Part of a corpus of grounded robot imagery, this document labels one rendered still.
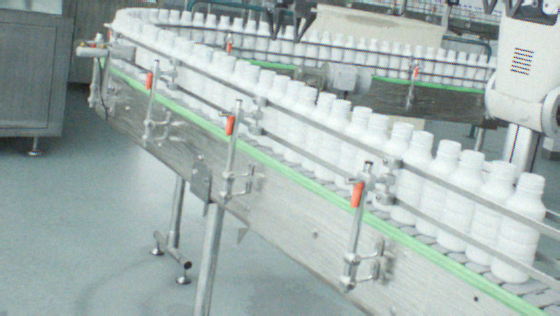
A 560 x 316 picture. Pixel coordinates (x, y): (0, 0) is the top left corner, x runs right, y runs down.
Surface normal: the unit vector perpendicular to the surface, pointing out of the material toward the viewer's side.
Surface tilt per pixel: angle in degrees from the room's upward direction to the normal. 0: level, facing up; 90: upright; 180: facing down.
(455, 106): 94
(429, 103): 90
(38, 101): 90
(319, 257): 90
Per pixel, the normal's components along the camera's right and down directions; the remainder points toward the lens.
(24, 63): 0.59, 0.26
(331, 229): -0.79, -0.02
